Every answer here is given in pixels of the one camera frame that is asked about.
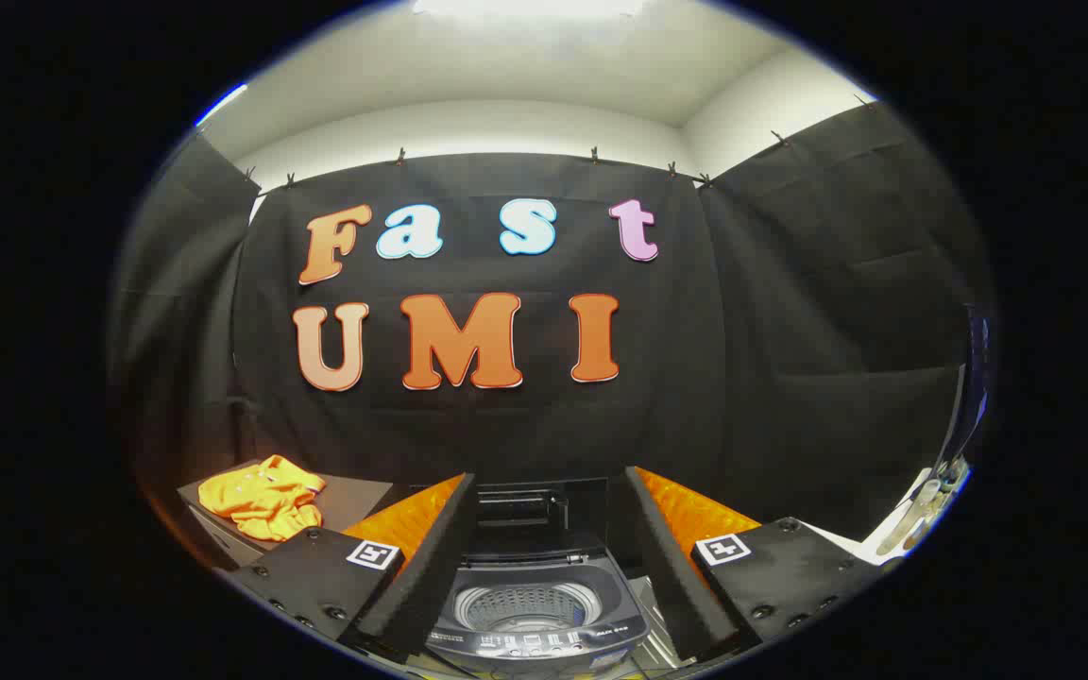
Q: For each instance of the dark grey washing machine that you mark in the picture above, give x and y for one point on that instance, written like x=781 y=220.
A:
x=544 y=642

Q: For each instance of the black backdrop cloth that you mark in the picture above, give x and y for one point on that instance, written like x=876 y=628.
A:
x=544 y=425

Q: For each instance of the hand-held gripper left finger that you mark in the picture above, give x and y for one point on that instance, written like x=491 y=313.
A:
x=431 y=567

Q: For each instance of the row of cloth clips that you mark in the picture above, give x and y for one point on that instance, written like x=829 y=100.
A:
x=400 y=157

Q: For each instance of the white flat panel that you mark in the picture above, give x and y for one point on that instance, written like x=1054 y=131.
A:
x=875 y=548

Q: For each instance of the dark washing machine lid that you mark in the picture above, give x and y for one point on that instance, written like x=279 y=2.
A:
x=516 y=510

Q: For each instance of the orange shirt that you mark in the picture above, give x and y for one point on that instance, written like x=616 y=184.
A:
x=261 y=496

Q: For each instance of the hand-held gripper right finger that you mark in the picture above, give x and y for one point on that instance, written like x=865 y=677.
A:
x=671 y=576

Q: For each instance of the grey cabinet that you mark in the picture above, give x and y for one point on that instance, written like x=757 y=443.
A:
x=355 y=496

